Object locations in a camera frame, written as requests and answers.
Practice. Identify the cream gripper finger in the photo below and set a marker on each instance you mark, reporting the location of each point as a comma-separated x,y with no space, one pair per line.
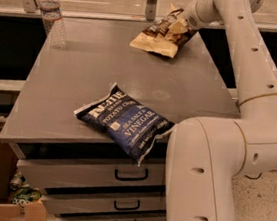
179,26

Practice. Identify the middle grey drawer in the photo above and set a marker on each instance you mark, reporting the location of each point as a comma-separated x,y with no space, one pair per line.
103,203

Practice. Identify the clear plastic water bottle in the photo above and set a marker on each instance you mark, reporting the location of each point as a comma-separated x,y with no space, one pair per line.
53,22

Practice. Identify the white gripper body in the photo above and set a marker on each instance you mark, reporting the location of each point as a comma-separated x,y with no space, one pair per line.
194,18

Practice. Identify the metal window rail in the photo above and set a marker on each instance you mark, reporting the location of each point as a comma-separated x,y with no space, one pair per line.
90,12

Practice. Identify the grey drawer cabinet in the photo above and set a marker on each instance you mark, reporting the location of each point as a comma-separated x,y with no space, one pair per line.
84,123

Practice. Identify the blue chip bag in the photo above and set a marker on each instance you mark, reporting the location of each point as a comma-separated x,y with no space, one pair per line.
131,125

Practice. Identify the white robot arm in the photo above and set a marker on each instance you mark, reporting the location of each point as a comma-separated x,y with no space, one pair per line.
205,153

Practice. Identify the brown chip bag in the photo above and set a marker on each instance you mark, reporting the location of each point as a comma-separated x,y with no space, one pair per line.
157,38

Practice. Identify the green snack bag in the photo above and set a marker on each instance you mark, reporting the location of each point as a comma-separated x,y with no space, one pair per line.
26,195

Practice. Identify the top grey drawer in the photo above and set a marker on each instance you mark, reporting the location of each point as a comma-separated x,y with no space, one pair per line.
79,173

